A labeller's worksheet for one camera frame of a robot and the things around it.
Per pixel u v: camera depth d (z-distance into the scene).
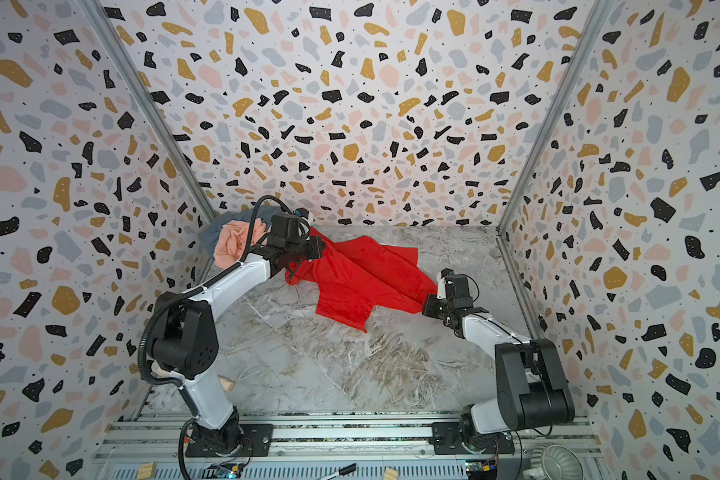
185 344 0.48
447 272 0.85
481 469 0.72
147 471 0.69
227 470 0.70
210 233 1.07
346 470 0.70
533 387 0.44
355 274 0.95
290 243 0.75
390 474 0.69
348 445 0.74
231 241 1.02
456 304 0.73
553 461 0.71
